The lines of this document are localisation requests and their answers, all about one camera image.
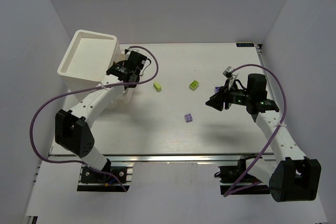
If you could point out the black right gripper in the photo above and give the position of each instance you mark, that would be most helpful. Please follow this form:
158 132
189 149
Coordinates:
225 98

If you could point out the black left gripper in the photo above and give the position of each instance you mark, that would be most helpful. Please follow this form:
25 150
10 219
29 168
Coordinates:
113 69

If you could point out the yellow-green 2x3 lego brick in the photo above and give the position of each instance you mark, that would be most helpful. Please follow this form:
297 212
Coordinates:
194 85

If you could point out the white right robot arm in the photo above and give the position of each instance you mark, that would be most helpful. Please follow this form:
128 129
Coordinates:
294 177

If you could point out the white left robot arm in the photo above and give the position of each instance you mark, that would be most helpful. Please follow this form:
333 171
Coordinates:
73 127

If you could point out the yellow-green lego wedge brick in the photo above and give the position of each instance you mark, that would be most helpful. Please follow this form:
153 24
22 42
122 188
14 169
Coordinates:
157 86

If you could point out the purple 2x2 lego brick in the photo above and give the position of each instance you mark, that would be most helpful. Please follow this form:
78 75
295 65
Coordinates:
188 118

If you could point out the white drawer cabinet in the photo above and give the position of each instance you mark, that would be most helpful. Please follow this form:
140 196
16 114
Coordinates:
88 57

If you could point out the blue label sticker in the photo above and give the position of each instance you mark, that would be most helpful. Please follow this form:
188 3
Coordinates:
245 44

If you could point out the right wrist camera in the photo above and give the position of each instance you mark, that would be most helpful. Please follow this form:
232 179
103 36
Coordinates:
228 73

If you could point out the aluminium table edge rail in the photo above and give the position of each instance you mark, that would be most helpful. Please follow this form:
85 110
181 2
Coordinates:
173 157

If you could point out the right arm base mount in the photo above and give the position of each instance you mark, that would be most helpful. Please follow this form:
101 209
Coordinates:
229 173

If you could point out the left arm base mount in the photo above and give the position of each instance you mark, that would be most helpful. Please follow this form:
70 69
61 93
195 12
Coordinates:
91 181

